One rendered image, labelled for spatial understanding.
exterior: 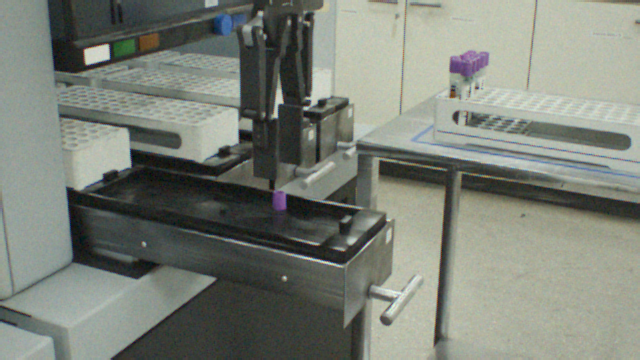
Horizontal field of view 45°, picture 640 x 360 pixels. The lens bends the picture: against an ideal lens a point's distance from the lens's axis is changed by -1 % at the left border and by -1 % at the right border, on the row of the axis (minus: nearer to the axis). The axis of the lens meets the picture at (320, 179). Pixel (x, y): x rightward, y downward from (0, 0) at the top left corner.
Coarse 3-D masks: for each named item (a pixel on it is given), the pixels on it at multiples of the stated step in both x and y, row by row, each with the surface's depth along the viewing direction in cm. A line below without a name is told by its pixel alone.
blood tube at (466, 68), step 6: (462, 66) 106; (468, 66) 105; (462, 72) 106; (468, 72) 106; (462, 78) 106; (468, 78) 106; (462, 84) 106; (468, 84) 106; (462, 90) 107; (468, 90) 107; (462, 96) 107; (462, 114) 108; (456, 120) 109; (462, 120) 108
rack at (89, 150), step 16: (64, 128) 98; (80, 128) 98; (96, 128) 98; (112, 128) 98; (64, 144) 91; (80, 144) 91; (96, 144) 92; (112, 144) 94; (128, 144) 97; (64, 160) 90; (80, 160) 90; (96, 160) 92; (112, 160) 95; (128, 160) 98; (80, 176) 90; (96, 176) 93
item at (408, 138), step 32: (576, 96) 137; (384, 128) 116; (416, 128) 116; (416, 160) 106; (448, 160) 104; (480, 160) 102; (512, 160) 102; (544, 160) 102; (448, 192) 152; (576, 192) 97; (608, 192) 95; (448, 224) 154; (448, 256) 156; (448, 288) 158; (352, 320) 120; (448, 320) 162; (352, 352) 121; (448, 352) 157; (480, 352) 157
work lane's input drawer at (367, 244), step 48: (96, 192) 91; (144, 192) 94; (192, 192) 94; (240, 192) 93; (96, 240) 89; (144, 240) 86; (192, 240) 83; (240, 240) 81; (288, 240) 78; (336, 240) 78; (384, 240) 84; (288, 288) 79; (336, 288) 76; (384, 288) 82
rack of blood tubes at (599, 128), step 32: (480, 96) 109; (512, 96) 111; (544, 96) 111; (448, 128) 109; (480, 128) 108; (512, 128) 108; (544, 128) 112; (576, 128) 110; (608, 128) 98; (576, 160) 102; (608, 160) 100
